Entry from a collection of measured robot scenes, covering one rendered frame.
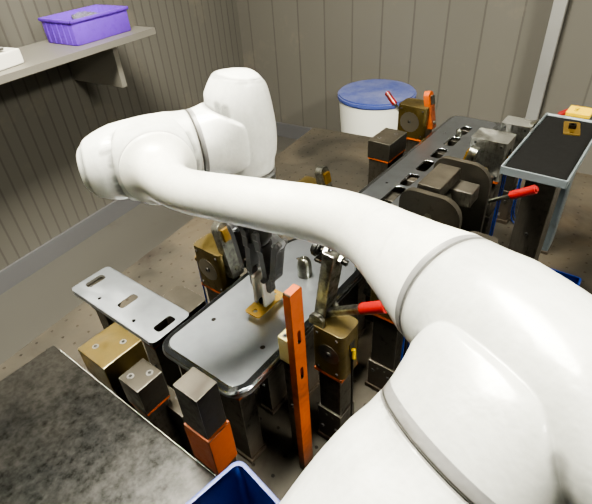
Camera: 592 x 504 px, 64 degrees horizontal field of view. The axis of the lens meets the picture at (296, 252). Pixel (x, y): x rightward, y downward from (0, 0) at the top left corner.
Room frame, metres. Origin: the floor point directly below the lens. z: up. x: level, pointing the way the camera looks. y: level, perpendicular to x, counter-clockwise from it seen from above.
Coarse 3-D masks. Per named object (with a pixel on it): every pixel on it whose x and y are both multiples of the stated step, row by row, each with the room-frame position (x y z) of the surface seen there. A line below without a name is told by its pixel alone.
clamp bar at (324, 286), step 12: (312, 252) 0.61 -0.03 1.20; (324, 252) 0.60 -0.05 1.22; (336, 252) 0.59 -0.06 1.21; (324, 264) 0.59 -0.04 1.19; (336, 264) 0.59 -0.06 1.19; (324, 276) 0.59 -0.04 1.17; (336, 276) 0.60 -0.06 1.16; (324, 288) 0.59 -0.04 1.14; (336, 288) 0.61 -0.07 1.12; (324, 300) 0.59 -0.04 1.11; (324, 312) 0.59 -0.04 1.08
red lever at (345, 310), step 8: (352, 304) 0.59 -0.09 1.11; (360, 304) 0.57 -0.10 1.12; (368, 304) 0.55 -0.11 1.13; (376, 304) 0.54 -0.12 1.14; (328, 312) 0.60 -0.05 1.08; (336, 312) 0.59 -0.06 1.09; (344, 312) 0.58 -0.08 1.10; (352, 312) 0.57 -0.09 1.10; (360, 312) 0.56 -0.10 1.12; (368, 312) 0.55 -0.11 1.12; (376, 312) 0.54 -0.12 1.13; (384, 312) 0.53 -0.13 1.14
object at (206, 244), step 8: (200, 240) 0.90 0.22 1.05; (208, 240) 0.90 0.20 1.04; (200, 248) 0.87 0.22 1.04; (208, 248) 0.87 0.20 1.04; (216, 248) 0.86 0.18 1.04; (200, 256) 0.87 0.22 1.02; (208, 256) 0.85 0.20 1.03; (216, 256) 0.84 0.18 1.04; (200, 264) 0.88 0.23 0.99; (208, 264) 0.86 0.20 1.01; (216, 264) 0.84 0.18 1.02; (200, 272) 0.88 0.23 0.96; (208, 272) 0.86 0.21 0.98; (216, 272) 0.84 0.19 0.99; (224, 272) 0.84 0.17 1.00; (208, 280) 0.87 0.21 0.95; (216, 280) 0.85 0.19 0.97; (224, 280) 0.83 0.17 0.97; (232, 280) 0.85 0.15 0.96; (208, 288) 0.88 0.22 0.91; (216, 288) 0.85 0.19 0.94; (224, 288) 0.83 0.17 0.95; (208, 296) 0.89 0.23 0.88; (216, 296) 0.86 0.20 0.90
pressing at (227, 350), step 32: (448, 128) 1.54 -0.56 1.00; (416, 160) 1.31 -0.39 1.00; (384, 192) 1.13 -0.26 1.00; (288, 256) 0.87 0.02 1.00; (192, 320) 0.68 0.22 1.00; (224, 320) 0.68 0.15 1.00; (256, 320) 0.67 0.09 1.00; (192, 352) 0.60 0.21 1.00; (224, 352) 0.59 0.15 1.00; (256, 352) 0.59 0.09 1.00; (224, 384) 0.52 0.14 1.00; (256, 384) 0.52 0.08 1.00
